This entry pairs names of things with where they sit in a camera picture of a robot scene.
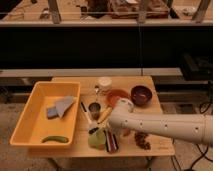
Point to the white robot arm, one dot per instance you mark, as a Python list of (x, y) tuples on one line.
[(196, 128)]

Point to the white paper cup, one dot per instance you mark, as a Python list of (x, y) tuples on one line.
[(104, 84)]

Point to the small metal cup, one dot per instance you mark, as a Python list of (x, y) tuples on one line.
[(94, 109)]

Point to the green plastic cup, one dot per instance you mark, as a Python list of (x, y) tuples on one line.
[(97, 140)]

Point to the metal spoon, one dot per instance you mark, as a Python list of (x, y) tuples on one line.
[(96, 92)]

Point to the dark red bowl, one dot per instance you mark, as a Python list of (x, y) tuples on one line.
[(141, 95)]

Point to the grey folded cloth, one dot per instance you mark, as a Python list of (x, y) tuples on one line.
[(63, 104)]

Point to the wooden table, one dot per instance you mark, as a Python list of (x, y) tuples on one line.
[(160, 146)]

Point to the brown grape bunch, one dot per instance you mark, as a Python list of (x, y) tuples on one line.
[(140, 140)]

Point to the blue sponge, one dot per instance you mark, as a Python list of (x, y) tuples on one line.
[(51, 112)]

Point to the green cucumber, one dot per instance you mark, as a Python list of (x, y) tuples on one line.
[(60, 139)]

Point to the yellow plastic bin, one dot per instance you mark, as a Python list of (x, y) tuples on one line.
[(33, 124)]

